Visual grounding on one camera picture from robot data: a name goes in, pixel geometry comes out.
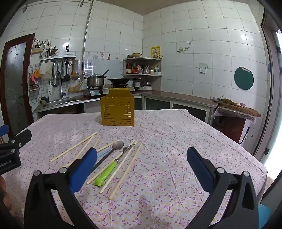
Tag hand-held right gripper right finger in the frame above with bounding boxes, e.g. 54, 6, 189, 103
186, 146, 259, 229

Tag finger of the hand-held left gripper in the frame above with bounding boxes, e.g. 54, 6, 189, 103
8, 129, 32, 152
0, 125, 9, 141

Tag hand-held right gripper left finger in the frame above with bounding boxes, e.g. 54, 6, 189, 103
24, 147, 98, 229

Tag wooden chopstick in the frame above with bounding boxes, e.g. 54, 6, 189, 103
108, 142, 143, 200
96, 141, 120, 153
87, 140, 136, 185
100, 143, 138, 194
50, 132, 98, 163
63, 137, 101, 169

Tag green handled fork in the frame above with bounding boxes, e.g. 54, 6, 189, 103
94, 145, 135, 187

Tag blue handled utensil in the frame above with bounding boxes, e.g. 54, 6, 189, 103
96, 149, 114, 158

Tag metal spoon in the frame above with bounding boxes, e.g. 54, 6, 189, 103
90, 140, 124, 174

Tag yellow perforated utensil holder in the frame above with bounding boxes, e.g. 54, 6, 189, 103
100, 88, 135, 127

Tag steel cup with utensils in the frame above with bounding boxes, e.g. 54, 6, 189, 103
45, 46, 58, 59

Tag person's left hand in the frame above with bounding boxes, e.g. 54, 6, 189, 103
0, 176, 12, 217

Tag floral tablecloth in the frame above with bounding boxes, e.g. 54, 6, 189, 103
2, 109, 268, 229

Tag brown door with frosted glass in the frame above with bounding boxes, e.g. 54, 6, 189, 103
0, 33, 36, 138

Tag red brown cabinet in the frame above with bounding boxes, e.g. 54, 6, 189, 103
213, 116, 246, 143

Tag steel sink counter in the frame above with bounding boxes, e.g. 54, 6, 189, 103
33, 96, 102, 115

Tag steel faucet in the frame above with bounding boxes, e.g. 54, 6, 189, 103
53, 73, 67, 99

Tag white hanging cloth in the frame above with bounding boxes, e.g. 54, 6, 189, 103
40, 63, 54, 79

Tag wooden chopping block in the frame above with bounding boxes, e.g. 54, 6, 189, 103
214, 99, 261, 122

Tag yellow mesh bag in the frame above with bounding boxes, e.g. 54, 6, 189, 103
68, 80, 85, 93

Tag brown kitchen counter cabinet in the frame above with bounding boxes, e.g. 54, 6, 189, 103
133, 90, 218, 124

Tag black hanging ladles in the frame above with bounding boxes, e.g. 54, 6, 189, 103
62, 59, 71, 83

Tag blue plastic stool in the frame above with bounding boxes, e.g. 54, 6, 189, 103
258, 204, 271, 229

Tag hanging wooden board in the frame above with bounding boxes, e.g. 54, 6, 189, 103
72, 59, 80, 80

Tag steel pot with lid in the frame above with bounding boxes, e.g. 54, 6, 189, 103
84, 70, 109, 88

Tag black wok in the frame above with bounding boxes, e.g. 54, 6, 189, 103
107, 78, 141, 87

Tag green round cutting board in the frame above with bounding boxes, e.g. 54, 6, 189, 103
234, 66, 254, 91

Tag curved steel shelf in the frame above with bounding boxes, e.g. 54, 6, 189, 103
122, 57, 162, 91

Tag wire wall basket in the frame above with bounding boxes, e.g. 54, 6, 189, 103
28, 69, 41, 92

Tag steel wall utensil rack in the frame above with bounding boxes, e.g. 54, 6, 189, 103
40, 53, 77, 65

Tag beige wall control box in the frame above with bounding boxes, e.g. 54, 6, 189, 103
31, 43, 44, 54

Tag wall tile stickers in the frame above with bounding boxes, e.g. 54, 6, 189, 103
177, 41, 192, 53

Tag yellow wall picture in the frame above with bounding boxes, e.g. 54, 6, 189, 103
150, 45, 161, 59

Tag metal wall pipe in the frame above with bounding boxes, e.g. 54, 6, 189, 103
82, 0, 94, 73

